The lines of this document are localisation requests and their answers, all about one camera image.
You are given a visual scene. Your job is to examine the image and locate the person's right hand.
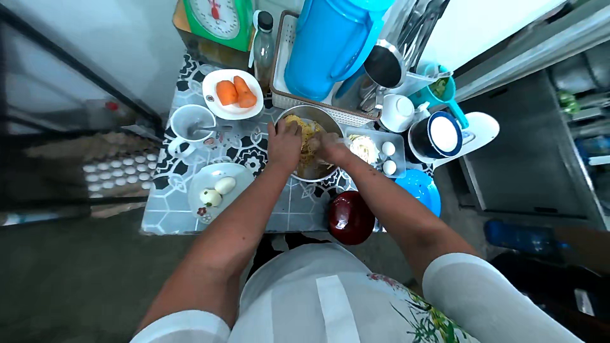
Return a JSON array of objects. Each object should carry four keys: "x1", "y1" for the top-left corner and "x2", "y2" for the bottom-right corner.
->
[{"x1": 308, "y1": 131, "x2": 352, "y2": 167}]

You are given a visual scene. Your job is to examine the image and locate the person's left hand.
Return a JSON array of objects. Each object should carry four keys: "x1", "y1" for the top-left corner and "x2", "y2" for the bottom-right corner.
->
[{"x1": 267, "y1": 118, "x2": 303, "y2": 174}]

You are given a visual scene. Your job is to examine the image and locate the yellow noodle mixture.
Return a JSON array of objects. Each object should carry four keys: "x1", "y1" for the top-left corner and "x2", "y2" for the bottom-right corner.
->
[{"x1": 284, "y1": 114, "x2": 335, "y2": 178}]

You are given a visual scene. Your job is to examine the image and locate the person's right forearm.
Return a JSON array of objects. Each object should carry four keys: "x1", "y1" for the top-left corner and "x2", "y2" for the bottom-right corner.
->
[{"x1": 337, "y1": 149, "x2": 478, "y2": 286}]

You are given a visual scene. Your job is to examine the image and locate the person's left forearm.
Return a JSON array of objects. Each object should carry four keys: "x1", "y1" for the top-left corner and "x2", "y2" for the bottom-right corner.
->
[{"x1": 136, "y1": 163, "x2": 293, "y2": 334}]

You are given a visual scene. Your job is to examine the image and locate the silver metal mixing bowl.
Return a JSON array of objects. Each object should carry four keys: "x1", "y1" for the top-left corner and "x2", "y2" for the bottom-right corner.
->
[{"x1": 276, "y1": 105, "x2": 344, "y2": 183}]

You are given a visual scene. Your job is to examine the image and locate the long orange carrot piece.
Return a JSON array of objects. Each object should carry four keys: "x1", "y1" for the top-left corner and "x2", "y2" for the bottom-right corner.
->
[{"x1": 233, "y1": 75, "x2": 257, "y2": 109}]

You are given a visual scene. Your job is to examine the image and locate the pile of shredded cabbage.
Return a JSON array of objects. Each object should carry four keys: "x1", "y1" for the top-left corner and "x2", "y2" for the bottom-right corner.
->
[{"x1": 348, "y1": 134, "x2": 380, "y2": 165}]

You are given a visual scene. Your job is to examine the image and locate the short orange carrot piece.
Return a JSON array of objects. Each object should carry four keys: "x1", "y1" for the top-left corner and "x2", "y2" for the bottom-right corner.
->
[{"x1": 216, "y1": 80, "x2": 239, "y2": 106}]

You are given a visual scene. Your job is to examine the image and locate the white square plate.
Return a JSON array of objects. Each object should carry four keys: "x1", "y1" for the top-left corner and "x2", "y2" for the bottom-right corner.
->
[{"x1": 202, "y1": 69, "x2": 264, "y2": 121}]

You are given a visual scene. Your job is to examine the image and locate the beige woven plastic basket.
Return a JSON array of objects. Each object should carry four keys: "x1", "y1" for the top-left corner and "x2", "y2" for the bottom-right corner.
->
[{"x1": 270, "y1": 10, "x2": 382, "y2": 126}]

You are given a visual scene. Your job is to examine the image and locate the patterned grey tablecloth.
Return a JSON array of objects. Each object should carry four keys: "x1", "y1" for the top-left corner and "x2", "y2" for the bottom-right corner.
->
[{"x1": 141, "y1": 53, "x2": 435, "y2": 235}]

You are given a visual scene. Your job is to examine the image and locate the glass bottle with black cap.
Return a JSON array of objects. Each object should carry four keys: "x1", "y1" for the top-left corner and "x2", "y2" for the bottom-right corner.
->
[{"x1": 254, "y1": 11, "x2": 275, "y2": 95}]

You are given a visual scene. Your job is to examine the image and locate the dark red bowl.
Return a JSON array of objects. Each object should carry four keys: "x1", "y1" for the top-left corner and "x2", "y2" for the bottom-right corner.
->
[{"x1": 328, "y1": 191, "x2": 376, "y2": 246}]

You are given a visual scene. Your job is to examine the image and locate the blue plastic pitcher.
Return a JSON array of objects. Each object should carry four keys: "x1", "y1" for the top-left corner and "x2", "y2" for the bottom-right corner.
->
[{"x1": 284, "y1": 0, "x2": 396, "y2": 102}]

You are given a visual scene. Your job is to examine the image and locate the small white cup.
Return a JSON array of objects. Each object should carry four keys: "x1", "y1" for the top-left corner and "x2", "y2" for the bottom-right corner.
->
[{"x1": 379, "y1": 94, "x2": 415, "y2": 133}]

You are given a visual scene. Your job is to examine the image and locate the clear plastic tray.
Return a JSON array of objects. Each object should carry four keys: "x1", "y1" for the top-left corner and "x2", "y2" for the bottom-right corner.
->
[{"x1": 343, "y1": 127, "x2": 407, "y2": 179}]

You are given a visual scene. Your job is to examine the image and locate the white plastic stick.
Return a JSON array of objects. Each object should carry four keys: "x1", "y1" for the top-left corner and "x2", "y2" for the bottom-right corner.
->
[{"x1": 248, "y1": 10, "x2": 261, "y2": 69}]

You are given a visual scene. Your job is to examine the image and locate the large white mug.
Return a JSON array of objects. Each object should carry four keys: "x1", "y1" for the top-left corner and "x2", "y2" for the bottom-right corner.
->
[{"x1": 167, "y1": 104, "x2": 217, "y2": 158}]

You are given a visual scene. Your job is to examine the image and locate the peeled egg with green spot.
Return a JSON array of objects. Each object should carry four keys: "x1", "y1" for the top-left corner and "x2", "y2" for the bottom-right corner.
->
[{"x1": 200, "y1": 189, "x2": 223, "y2": 208}]

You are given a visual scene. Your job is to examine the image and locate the white oval flower-print plate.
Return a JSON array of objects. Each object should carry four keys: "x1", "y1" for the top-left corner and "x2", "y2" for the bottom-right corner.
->
[{"x1": 188, "y1": 162, "x2": 255, "y2": 225}]

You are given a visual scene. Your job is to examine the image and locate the stainless steel cup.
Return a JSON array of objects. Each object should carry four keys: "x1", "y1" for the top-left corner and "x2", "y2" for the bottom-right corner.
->
[{"x1": 363, "y1": 39, "x2": 407, "y2": 89}]

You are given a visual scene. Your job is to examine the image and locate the dark enamel mug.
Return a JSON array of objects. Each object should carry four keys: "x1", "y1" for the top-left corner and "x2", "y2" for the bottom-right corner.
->
[{"x1": 408, "y1": 111, "x2": 463, "y2": 160}]

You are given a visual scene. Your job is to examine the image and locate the brown wooden box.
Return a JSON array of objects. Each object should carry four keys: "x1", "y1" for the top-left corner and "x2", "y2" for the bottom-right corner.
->
[{"x1": 173, "y1": 0, "x2": 255, "y2": 72}]

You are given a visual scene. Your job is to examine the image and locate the green kitchen scale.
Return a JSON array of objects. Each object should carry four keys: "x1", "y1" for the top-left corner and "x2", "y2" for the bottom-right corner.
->
[{"x1": 184, "y1": 0, "x2": 254, "y2": 52}]

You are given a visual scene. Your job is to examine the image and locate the blue plastic plate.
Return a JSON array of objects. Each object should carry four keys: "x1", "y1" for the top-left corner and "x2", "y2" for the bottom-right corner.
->
[{"x1": 395, "y1": 169, "x2": 442, "y2": 218}]

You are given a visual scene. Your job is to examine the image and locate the green leaves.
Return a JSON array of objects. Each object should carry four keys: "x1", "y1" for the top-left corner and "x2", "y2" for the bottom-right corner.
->
[{"x1": 428, "y1": 77, "x2": 449, "y2": 98}]

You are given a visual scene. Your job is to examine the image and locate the teal plastic mug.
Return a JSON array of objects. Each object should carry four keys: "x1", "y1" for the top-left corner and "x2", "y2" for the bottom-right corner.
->
[{"x1": 408, "y1": 64, "x2": 470, "y2": 130}]

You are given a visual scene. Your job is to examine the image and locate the person's body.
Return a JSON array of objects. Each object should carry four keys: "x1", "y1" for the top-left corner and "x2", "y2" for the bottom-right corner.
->
[{"x1": 130, "y1": 242, "x2": 585, "y2": 343}]

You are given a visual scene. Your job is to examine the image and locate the bundle of kitchen utensils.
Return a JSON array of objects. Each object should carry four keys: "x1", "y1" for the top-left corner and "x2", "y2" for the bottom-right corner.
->
[{"x1": 396, "y1": 0, "x2": 451, "y2": 73}]

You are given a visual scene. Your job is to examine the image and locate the white cutting board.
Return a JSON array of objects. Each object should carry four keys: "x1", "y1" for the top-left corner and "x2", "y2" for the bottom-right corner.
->
[{"x1": 409, "y1": 111, "x2": 500, "y2": 169}]

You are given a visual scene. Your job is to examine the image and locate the tray of white eggs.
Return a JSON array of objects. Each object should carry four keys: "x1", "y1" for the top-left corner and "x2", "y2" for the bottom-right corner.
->
[{"x1": 82, "y1": 151, "x2": 158, "y2": 199}]

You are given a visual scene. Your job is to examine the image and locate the grey metal cabinet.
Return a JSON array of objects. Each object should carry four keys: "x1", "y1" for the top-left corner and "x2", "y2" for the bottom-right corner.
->
[{"x1": 458, "y1": 70, "x2": 607, "y2": 231}]

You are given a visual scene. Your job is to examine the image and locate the black metal rack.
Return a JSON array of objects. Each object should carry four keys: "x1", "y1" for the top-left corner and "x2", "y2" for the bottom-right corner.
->
[{"x1": 0, "y1": 2, "x2": 167, "y2": 210}]

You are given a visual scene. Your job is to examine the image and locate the blue plastic bottle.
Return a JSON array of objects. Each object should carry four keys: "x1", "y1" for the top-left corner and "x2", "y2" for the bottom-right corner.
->
[{"x1": 484, "y1": 219, "x2": 570, "y2": 259}]

